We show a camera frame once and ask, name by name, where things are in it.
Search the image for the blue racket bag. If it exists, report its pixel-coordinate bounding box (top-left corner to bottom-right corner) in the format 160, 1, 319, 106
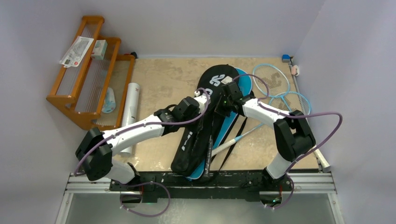
186, 76, 253, 181

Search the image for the black Crossway racket bag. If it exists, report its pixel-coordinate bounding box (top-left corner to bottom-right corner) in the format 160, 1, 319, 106
170, 64, 239, 177

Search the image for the blue racket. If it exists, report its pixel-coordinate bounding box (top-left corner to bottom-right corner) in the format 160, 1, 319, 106
253, 63, 297, 103
212, 91, 311, 156

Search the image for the white shuttlecock tube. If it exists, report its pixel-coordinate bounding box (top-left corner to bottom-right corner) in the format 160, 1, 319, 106
119, 82, 141, 155

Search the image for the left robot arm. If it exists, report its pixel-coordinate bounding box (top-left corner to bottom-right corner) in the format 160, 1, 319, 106
76, 95, 210, 191

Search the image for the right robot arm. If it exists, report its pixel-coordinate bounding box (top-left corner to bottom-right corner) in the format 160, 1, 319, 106
216, 82, 316, 190

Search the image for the blue white wipes pack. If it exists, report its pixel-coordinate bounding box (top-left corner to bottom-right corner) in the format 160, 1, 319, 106
101, 87, 116, 113

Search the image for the blue clip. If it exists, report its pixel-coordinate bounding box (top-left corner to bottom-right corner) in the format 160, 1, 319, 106
281, 54, 291, 63

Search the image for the wooden shelf rack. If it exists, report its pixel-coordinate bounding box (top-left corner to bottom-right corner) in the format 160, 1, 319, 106
46, 15, 137, 131

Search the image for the small white green box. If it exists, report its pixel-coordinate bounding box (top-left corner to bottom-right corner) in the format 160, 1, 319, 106
91, 40, 107, 60

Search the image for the white plastic package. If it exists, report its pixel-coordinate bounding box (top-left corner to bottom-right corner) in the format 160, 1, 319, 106
59, 36, 94, 68

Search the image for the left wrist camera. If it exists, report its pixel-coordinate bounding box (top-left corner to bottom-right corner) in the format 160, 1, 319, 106
194, 91, 210, 111

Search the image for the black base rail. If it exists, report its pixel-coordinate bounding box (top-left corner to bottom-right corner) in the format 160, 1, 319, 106
109, 170, 292, 203

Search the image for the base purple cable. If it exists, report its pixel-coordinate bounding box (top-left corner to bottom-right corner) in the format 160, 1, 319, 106
119, 181, 172, 217

